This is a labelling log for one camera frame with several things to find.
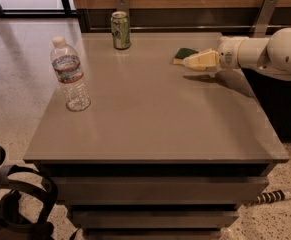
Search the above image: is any green soda can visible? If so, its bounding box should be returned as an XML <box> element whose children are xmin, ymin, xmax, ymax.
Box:
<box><xmin>111</xmin><ymin>11</ymin><xmax>131</xmax><ymax>50</ymax></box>

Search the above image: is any green and yellow sponge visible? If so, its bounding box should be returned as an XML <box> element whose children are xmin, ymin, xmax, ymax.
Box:
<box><xmin>173</xmin><ymin>48</ymin><xmax>197</xmax><ymax>65</ymax></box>

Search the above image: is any grey drawer cabinet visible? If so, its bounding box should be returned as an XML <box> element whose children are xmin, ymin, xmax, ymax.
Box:
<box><xmin>25</xmin><ymin>33</ymin><xmax>288</xmax><ymax>240</ymax></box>

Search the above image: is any black and white striped cable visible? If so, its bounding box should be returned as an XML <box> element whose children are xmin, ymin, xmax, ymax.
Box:
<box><xmin>244</xmin><ymin>188</ymin><xmax>291</xmax><ymax>207</ymax></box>

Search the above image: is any left metal wall bracket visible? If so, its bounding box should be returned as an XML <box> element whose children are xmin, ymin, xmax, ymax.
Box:
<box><xmin>115</xmin><ymin>0</ymin><xmax>129</xmax><ymax>18</ymax></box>

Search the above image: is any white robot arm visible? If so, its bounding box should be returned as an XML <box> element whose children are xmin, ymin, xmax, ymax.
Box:
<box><xmin>183</xmin><ymin>28</ymin><xmax>291</xmax><ymax>81</ymax></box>

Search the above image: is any metal wall bracket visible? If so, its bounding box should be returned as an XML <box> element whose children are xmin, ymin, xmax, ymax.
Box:
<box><xmin>115</xmin><ymin>0</ymin><xmax>129</xmax><ymax>18</ymax></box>
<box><xmin>251</xmin><ymin>0</ymin><xmax>279</xmax><ymax>38</ymax></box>

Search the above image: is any clear plastic water bottle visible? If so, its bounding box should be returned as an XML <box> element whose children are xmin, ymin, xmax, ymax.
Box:
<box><xmin>50</xmin><ymin>36</ymin><xmax>91</xmax><ymax>112</ymax></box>

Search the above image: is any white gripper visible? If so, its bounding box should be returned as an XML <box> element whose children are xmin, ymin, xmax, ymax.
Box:
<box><xmin>183</xmin><ymin>36</ymin><xmax>247</xmax><ymax>71</ymax></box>

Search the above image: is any right metal wall bracket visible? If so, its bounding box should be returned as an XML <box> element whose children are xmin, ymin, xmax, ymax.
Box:
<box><xmin>251</xmin><ymin>0</ymin><xmax>279</xmax><ymax>38</ymax></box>

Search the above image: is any black backpack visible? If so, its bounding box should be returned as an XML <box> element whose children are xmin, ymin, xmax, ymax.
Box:
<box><xmin>0</xmin><ymin>165</ymin><xmax>58</xmax><ymax>240</ymax></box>

